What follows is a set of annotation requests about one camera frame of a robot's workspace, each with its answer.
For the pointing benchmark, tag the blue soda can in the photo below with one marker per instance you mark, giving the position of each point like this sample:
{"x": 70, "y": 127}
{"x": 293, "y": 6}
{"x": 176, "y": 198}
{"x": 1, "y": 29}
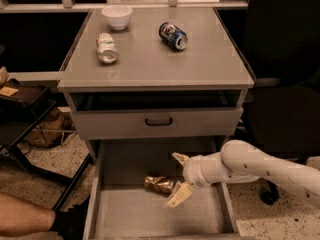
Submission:
{"x": 173, "y": 36}

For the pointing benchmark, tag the brown box on table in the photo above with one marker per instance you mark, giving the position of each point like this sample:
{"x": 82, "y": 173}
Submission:
{"x": 13, "y": 92}

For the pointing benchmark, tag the grey drawer cabinet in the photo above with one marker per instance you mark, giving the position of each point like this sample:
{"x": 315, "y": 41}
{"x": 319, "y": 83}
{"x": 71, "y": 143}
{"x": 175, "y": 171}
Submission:
{"x": 149, "y": 74}

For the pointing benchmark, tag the brown bag on floor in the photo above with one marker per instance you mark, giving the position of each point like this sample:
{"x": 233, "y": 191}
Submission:
{"x": 49, "y": 131}

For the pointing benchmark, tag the person's bare leg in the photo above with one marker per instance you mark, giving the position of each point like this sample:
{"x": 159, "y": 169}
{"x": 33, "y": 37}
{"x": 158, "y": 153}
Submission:
{"x": 19, "y": 217}

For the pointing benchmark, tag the black side table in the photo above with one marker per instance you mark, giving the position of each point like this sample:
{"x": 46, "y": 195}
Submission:
{"x": 18, "y": 118}

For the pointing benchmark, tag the black shoe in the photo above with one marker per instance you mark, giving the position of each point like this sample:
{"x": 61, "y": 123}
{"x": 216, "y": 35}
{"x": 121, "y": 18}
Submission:
{"x": 70, "y": 224}

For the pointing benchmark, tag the black drawer handle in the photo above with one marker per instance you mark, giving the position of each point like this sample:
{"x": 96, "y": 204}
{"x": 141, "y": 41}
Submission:
{"x": 158, "y": 122}

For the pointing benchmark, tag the white bowl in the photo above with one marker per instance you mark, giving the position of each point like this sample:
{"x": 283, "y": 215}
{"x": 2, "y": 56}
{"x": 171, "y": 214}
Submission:
{"x": 117, "y": 16}

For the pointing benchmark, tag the closed grey upper drawer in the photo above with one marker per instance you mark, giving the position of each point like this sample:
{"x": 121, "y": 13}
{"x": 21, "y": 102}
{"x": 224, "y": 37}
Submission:
{"x": 130, "y": 124}

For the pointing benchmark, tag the crushed white silver can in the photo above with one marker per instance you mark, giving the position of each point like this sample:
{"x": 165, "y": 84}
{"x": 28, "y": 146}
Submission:
{"x": 106, "y": 48}

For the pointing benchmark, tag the crushed orange can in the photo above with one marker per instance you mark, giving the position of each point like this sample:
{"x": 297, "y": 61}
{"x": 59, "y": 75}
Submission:
{"x": 159, "y": 184}

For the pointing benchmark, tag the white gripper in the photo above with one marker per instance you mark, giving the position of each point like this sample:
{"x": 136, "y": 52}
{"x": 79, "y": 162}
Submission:
{"x": 192, "y": 171}

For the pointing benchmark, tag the black office chair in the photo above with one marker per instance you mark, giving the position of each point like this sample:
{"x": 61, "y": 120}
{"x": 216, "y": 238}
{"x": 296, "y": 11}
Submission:
{"x": 281, "y": 42}

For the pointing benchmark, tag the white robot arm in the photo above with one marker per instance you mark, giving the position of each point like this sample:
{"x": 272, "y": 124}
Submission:
{"x": 240, "y": 162}

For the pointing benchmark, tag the open grey middle drawer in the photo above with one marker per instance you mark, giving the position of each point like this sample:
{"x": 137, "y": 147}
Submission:
{"x": 121, "y": 208}

